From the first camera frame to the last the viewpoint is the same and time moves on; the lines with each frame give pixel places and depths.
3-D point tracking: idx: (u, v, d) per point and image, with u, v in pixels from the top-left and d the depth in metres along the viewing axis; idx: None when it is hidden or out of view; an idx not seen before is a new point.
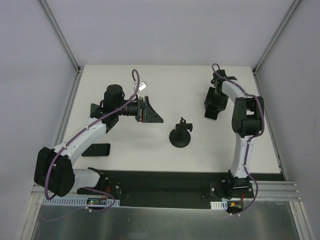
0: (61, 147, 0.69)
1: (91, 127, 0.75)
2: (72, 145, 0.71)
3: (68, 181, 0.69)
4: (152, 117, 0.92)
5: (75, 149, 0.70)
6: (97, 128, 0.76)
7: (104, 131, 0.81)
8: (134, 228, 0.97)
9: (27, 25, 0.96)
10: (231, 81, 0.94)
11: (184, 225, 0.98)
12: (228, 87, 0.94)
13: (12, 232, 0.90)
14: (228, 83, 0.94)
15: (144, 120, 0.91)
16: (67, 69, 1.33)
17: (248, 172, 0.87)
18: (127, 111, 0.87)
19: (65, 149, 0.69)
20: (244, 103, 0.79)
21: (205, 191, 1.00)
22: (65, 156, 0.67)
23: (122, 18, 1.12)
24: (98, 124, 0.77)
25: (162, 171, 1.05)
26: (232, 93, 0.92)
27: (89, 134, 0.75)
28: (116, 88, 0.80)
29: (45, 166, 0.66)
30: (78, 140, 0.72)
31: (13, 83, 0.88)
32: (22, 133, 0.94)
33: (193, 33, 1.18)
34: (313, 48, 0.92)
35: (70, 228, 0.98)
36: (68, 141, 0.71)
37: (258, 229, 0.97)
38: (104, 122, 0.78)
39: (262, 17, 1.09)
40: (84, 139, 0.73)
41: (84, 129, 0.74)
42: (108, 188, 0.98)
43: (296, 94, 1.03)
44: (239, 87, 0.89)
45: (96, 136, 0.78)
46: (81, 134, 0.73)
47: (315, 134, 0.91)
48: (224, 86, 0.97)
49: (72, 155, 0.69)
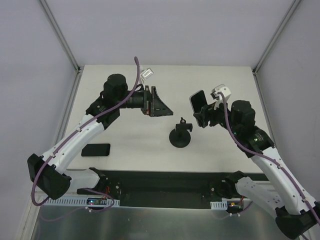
0: (48, 156, 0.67)
1: (83, 128, 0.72)
2: (61, 152, 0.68)
3: (60, 186, 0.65)
4: (159, 111, 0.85)
5: (63, 156, 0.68)
6: (90, 129, 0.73)
7: (101, 128, 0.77)
8: (135, 229, 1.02)
9: (27, 24, 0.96)
10: (276, 161, 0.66)
11: (184, 225, 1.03)
12: (271, 171, 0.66)
13: (12, 232, 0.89)
14: (273, 166, 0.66)
15: (152, 114, 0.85)
16: (67, 69, 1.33)
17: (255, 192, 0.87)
18: (132, 103, 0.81)
19: (53, 157, 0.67)
20: (307, 217, 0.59)
21: (205, 191, 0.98)
22: (52, 166, 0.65)
23: (121, 18, 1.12)
24: (92, 124, 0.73)
25: (162, 171, 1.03)
26: (276, 183, 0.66)
27: (80, 137, 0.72)
28: (118, 79, 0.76)
29: (36, 166, 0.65)
30: (66, 147, 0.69)
31: (12, 83, 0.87)
32: (22, 133, 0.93)
33: (193, 32, 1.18)
34: (313, 48, 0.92)
35: (72, 228, 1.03)
36: (57, 147, 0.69)
37: (255, 229, 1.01)
38: (98, 121, 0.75)
39: (262, 17, 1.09)
40: (74, 145, 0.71)
41: (76, 131, 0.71)
42: (108, 188, 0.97)
43: (296, 94, 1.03)
44: (289, 178, 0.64)
45: (90, 137, 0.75)
46: (72, 137, 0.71)
47: (315, 134, 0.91)
48: (261, 163, 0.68)
49: (60, 163, 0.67)
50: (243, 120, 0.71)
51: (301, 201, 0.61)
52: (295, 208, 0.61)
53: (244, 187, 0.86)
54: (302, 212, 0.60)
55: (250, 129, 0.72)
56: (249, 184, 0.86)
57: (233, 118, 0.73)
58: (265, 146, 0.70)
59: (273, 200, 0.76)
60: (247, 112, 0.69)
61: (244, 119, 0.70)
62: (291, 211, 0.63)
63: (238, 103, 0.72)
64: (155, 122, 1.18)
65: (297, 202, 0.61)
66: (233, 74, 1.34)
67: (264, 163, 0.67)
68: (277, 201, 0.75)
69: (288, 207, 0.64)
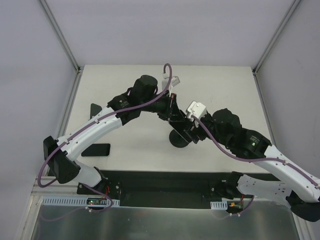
0: (63, 141, 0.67)
1: (101, 121, 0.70)
2: (75, 140, 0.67)
3: (69, 172, 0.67)
4: (175, 115, 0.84)
5: (76, 145, 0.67)
6: (108, 122, 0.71)
7: (119, 124, 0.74)
8: (135, 228, 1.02)
9: (27, 24, 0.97)
10: (280, 159, 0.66)
11: (184, 225, 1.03)
12: (278, 171, 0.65)
13: (13, 232, 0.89)
14: (279, 165, 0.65)
15: (168, 119, 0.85)
16: (67, 69, 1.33)
17: (255, 187, 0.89)
18: (155, 107, 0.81)
19: (66, 144, 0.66)
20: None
21: (206, 191, 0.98)
22: (64, 152, 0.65)
23: (121, 18, 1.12)
24: (110, 119, 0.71)
25: (161, 170, 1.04)
26: (284, 178, 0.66)
27: (96, 129, 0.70)
28: (150, 80, 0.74)
29: (49, 149, 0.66)
30: (81, 136, 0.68)
31: (12, 83, 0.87)
32: (22, 133, 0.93)
33: (193, 32, 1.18)
34: (313, 48, 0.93)
35: (71, 228, 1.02)
36: (72, 135, 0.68)
37: (255, 229, 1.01)
38: (117, 117, 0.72)
39: (262, 17, 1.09)
40: (89, 135, 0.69)
41: (94, 122, 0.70)
42: (108, 188, 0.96)
43: (297, 93, 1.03)
44: (296, 170, 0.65)
45: (106, 130, 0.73)
46: (88, 127, 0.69)
47: (315, 134, 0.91)
48: (266, 165, 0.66)
49: (72, 151, 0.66)
50: (234, 130, 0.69)
51: (315, 188, 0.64)
52: (311, 198, 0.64)
53: (243, 187, 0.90)
54: None
55: (241, 135, 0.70)
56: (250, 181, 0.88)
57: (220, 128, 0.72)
58: (264, 146, 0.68)
59: (278, 190, 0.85)
60: (231, 120, 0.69)
61: (234, 128, 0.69)
62: (307, 199, 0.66)
63: (217, 115, 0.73)
64: (156, 122, 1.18)
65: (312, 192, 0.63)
66: (233, 74, 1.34)
67: (269, 165, 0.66)
68: (284, 190, 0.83)
69: (301, 195, 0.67)
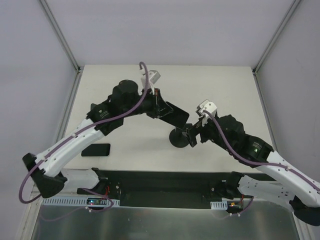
0: (40, 159, 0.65)
1: (79, 134, 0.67)
2: (53, 157, 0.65)
3: (52, 188, 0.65)
4: (163, 110, 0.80)
5: (54, 162, 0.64)
6: (87, 136, 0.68)
7: (100, 135, 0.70)
8: (135, 228, 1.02)
9: (27, 24, 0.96)
10: (283, 165, 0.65)
11: (184, 225, 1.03)
12: (280, 176, 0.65)
13: (13, 232, 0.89)
14: (282, 171, 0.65)
15: (156, 116, 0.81)
16: (67, 69, 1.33)
17: (256, 188, 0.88)
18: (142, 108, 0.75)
19: (44, 162, 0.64)
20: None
21: (205, 192, 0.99)
22: (42, 171, 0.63)
23: (121, 17, 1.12)
24: (88, 131, 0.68)
25: (162, 171, 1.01)
26: (286, 183, 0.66)
27: (75, 143, 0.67)
28: (130, 86, 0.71)
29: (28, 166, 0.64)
30: (59, 152, 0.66)
31: (12, 83, 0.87)
32: (22, 133, 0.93)
33: (193, 32, 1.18)
34: (313, 48, 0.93)
35: (71, 228, 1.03)
36: (50, 152, 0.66)
37: (254, 229, 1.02)
38: (96, 129, 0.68)
39: (262, 17, 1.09)
40: (67, 151, 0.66)
41: (71, 136, 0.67)
42: (108, 188, 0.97)
43: (297, 93, 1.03)
44: (299, 176, 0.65)
45: (87, 143, 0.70)
46: (66, 142, 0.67)
47: (315, 133, 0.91)
48: (269, 171, 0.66)
49: (50, 168, 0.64)
50: (237, 135, 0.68)
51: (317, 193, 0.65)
52: (314, 202, 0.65)
53: (243, 188, 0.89)
54: None
55: (244, 140, 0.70)
56: (251, 183, 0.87)
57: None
58: (266, 152, 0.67)
59: (281, 193, 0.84)
60: (235, 126, 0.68)
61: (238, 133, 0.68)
62: (308, 203, 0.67)
63: (221, 122, 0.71)
64: (156, 122, 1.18)
65: (314, 197, 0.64)
66: (233, 74, 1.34)
67: (272, 171, 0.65)
68: (287, 194, 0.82)
69: (303, 200, 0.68)
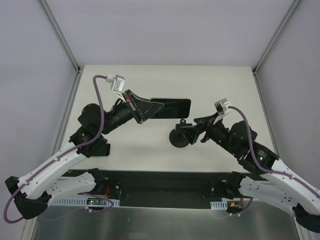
0: (22, 182, 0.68)
1: (61, 158, 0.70)
2: (35, 181, 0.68)
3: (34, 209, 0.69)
4: (148, 110, 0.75)
5: (35, 187, 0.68)
6: (68, 160, 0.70)
7: (82, 158, 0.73)
8: (135, 229, 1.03)
9: (27, 26, 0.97)
10: (287, 173, 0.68)
11: (184, 225, 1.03)
12: (284, 184, 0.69)
13: (13, 233, 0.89)
14: (286, 180, 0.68)
15: (143, 119, 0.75)
16: (67, 69, 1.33)
17: (258, 191, 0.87)
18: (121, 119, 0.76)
19: (26, 185, 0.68)
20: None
21: (205, 192, 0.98)
22: (24, 195, 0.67)
23: (121, 17, 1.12)
24: (70, 155, 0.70)
25: (161, 171, 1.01)
26: (290, 191, 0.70)
27: (57, 167, 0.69)
28: (93, 110, 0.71)
29: (11, 189, 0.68)
30: (41, 176, 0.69)
31: (11, 83, 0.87)
32: (21, 133, 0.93)
33: (193, 32, 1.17)
34: (313, 49, 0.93)
35: (71, 228, 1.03)
36: (32, 175, 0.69)
37: (254, 229, 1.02)
38: (78, 152, 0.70)
39: (262, 17, 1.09)
40: (49, 175, 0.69)
41: (53, 161, 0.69)
42: (108, 188, 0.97)
43: (297, 93, 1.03)
44: (303, 184, 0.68)
45: (69, 166, 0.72)
46: (48, 166, 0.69)
47: (315, 134, 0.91)
48: (273, 178, 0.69)
49: (32, 192, 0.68)
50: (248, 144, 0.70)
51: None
52: (316, 211, 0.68)
53: (245, 189, 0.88)
54: None
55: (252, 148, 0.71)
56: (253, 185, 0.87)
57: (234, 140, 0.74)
58: (271, 160, 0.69)
59: (285, 198, 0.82)
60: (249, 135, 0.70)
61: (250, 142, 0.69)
62: (311, 210, 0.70)
63: (237, 129, 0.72)
64: (156, 122, 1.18)
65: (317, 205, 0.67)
66: (233, 74, 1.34)
67: (276, 179, 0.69)
68: (290, 200, 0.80)
69: (306, 208, 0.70)
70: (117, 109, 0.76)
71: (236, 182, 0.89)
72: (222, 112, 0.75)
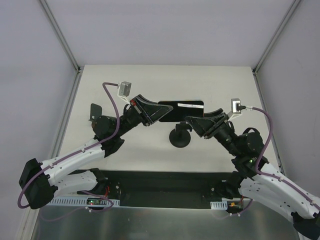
0: (47, 165, 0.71)
1: (87, 150, 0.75)
2: (59, 165, 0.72)
3: (45, 197, 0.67)
4: (155, 114, 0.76)
5: (59, 171, 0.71)
6: (93, 152, 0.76)
7: (102, 156, 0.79)
8: (135, 229, 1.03)
9: (27, 26, 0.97)
10: (276, 176, 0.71)
11: (184, 225, 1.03)
12: (274, 186, 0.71)
13: (13, 232, 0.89)
14: (275, 181, 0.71)
15: (150, 122, 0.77)
16: (67, 69, 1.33)
17: (255, 192, 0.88)
18: (132, 123, 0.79)
19: (50, 168, 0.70)
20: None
21: (205, 191, 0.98)
22: (46, 176, 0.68)
23: (121, 18, 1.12)
24: (95, 148, 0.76)
25: (161, 171, 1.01)
26: (280, 193, 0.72)
27: (83, 156, 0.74)
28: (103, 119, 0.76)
29: (32, 171, 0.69)
30: (66, 162, 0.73)
31: (12, 83, 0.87)
32: (22, 133, 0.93)
33: (193, 33, 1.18)
34: (313, 48, 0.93)
35: (71, 228, 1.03)
36: (57, 160, 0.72)
37: (254, 229, 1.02)
38: (102, 148, 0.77)
39: (261, 17, 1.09)
40: (73, 163, 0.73)
41: (80, 150, 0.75)
42: (108, 188, 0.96)
43: (298, 94, 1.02)
44: (292, 187, 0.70)
45: (89, 160, 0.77)
46: (74, 154, 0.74)
47: (315, 133, 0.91)
48: (263, 180, 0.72)
49: (54, 175, 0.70)
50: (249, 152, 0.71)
51: (310, 205, 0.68)
52: (307, 213, 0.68)
53: (243, 189, 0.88)
54: (315, 215, 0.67)
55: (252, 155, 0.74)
56: (253, 187, 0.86)
57: (242, 146, 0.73)
58: (261, 164, 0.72)
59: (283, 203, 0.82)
60: (256, 148, 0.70)
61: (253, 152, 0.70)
62: (302, 214, 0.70)
63: (251, 139, 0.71)
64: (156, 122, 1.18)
65: (307, 207, 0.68)
66: (233, 74, 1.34)
67: (265, 180, 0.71)
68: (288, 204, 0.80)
69: (298, 211, 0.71)
70: (127, 114, 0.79)
71: (236, 182, 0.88)
72: (240, 112, 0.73)
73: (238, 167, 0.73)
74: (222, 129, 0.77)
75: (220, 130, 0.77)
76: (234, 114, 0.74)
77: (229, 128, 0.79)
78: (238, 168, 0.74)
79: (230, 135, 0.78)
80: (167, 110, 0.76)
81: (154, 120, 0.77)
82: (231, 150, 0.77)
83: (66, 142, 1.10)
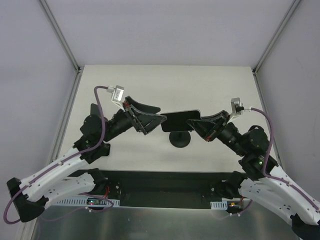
0: (24, 184, 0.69)
1: (64, 162, 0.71)
2: (37, 183, 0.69)
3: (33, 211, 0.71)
4: (150, 123, 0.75)
5: (38, 188, 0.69)
6: (72, 164, 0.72)
7: (84, 164, 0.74)
8: (135, 229, 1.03)
9: (28, 27, 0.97)
10: (284, 180, 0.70)
11: (184, 225, 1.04)
12: (280, 190, 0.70)
13: (13, 232, 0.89)
14: (283, 185, 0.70)
15: (143, 130, 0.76)
16: (67, 69, 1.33)
17: (255, 194, 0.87)
18: (121, 128, 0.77)
19: (28, 187, 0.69)
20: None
21: (206, 191, 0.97)
22: (25, 196, 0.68)
23: (121, 18, 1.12)
24: (74, 160, 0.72)
25: (161, 171, 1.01)
26: (286, 197, 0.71)
27: (61, 170, 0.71)
28: (93, 121, 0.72)
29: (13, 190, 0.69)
30: (44, 178, 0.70)
31: (12, 83, 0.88)
32: (22, 133, 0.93)
33: (194, 33, 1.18)
34: (312, 49, 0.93)
35: (71, 228, 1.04)
36: (35, 177, 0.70)
37: (254, 229, 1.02)
38: (81, 158, 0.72)
39: (261, 18, 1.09)
40: (51, 178, 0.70)
41: (57, 165, 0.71)
42: (108, 188, 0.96)
43: (297, 94, 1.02)
44: (299, 192, 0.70)
45: (71, 171, 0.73)
46: (51, 170, 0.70)
47: (315, 134, 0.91)
48: (270, 183, 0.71)
49: (33, 194, 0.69)
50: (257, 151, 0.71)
51: (315, 212, 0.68)
52: (311, 220, 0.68)
53: (244, 190, 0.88)
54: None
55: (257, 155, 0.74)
56: (253, 187, 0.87)
57: (247, 145, 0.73)
58: (270, 166, 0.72)
59: (284, 206, 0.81)
60: (262, 145, 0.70)
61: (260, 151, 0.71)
62: (306, 219, 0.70)
63: (256, 136, 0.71)
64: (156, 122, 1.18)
65: (312, 214, 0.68)
66: (233, 74, 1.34)
67: (273, 184, 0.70)
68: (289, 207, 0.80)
69: (301, 216, 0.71)
70: (117, 118, 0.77)
71: (236, 182, 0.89)
72: (239, 113, 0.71)
73: (245, 167, 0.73)
74: (224, 129, 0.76)
75: (222, 131, 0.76)
76: (234, 115, 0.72)
77: (232, 128, 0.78)
78: (245, 169, 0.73)
79: (234, 135, 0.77)
80: (161, 120, 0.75)
81: (147, 130, 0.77)
82: (237, 150, 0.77)
83: (66, 142, 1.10)
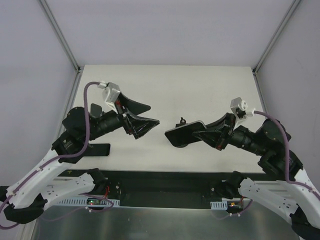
0: (10, 193, 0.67)
1: (44, 167, 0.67)
2: (21, 191, 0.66)
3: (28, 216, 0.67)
4: (142, 128, 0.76)
5: (22, 196, 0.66)
6: (52, 168, 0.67)
7: (68, 165, 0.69)
8: (135, 229, 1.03)
9: (28, 28, 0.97)
10: (308, 185, 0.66)
11: (184, 225, 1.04)
12: (301, 195, 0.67)
13: (13, 233, 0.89)
14: (305, 191, 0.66)
15: (134, 134, 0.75)
16: (67, 69, 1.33)
17: (255, 193, 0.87)
18: (107, 126, 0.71)
19: (13, 196, 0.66)
20: None
21: (205, 191, 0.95)
22: (11, 205, 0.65)
23: (121, 18, 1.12)
24: (54, 163, 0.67)
25: (161, 171, 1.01)
26: (304, 203, 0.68)
27: (42, 176, 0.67)
28: (78, 115, 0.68)
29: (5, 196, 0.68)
30: (27, 186, 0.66)
31: (12, 83, 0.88)
32: (22, 133, 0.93)
33: (193, 33, 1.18)
34: (312, 49, 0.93)
35: (71, 228, 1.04)
36: (18, 185, 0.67)
37: (254, 229, 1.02)
38: (61, 161, 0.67)
39: (261, 18, 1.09)
40: (34, 185, 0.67)
41: (36, 171, 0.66)
42: (108, 188, 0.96)
43: (298, 94, 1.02)
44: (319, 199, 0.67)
45: (55, 174, 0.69)
46: (32, 176, 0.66)
47: (315, 134, 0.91)
48: (291, 187, 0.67)
49: (19, 202, 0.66)
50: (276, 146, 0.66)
51: None
52: None
53: (245, 190, 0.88)
54: None
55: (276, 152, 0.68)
56: (252, 187, 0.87)
57: (265, 142, 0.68)
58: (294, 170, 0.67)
59: (283, 204, 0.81)
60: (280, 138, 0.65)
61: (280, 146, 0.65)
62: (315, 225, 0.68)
63: (271, 129, 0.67)
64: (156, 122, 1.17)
65: None
66: (233, 74, 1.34)
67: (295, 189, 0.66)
68: (289, 205, 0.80)
69: (311, 222, 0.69)
70: (106, 116, 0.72)
71: (236, 182, 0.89)
72: (243, 118, 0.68)
73: (266, 168, 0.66)
74: (234, 133, 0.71)
75: (234, 135, 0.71)
76: (239, 121, 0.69)
77: (244, 130, 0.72)
78: (267, 171, 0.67)
79: (249, 136, 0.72)
80: (154, 124, 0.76)
81: (138, 134, 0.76)
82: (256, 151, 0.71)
83: None
